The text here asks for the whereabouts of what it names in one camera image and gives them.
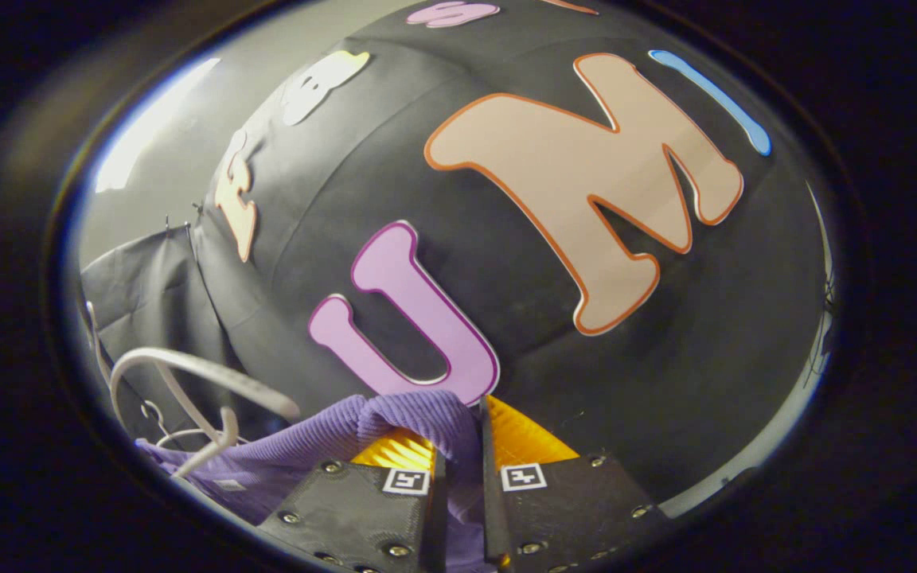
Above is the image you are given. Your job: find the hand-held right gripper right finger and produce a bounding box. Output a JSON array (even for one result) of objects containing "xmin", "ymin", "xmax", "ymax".
[{"xmin": 478, "ymin": 396, "xmax": 670, "ymax": 573}]

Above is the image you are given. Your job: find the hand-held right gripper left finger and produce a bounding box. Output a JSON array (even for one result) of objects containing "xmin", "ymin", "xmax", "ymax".
[{"xmin": 256, "ymin": 426, "xmax": 448, "ymax": 573}]

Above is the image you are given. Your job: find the purple ribbed shirt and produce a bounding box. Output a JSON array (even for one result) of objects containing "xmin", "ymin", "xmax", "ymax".
[{"xmin": 136, "ymin": 390, "xmax": 499, "ymax": 573}]

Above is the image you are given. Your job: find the white clothes hanger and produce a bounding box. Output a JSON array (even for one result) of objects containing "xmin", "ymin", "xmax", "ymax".
[
  {"xmin": 108, "ymin": 346, "xmax": 302, "ymax": 480},
  {"xmin": 139, "ymin": 400, "xmax": 206, "ymax": 450}
]

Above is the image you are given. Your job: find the black backdrop cloth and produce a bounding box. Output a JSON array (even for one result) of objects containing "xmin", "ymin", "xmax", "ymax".
[{"xmin": 80, "ymin": 0, "xmax": 835, "ymax": 510}]

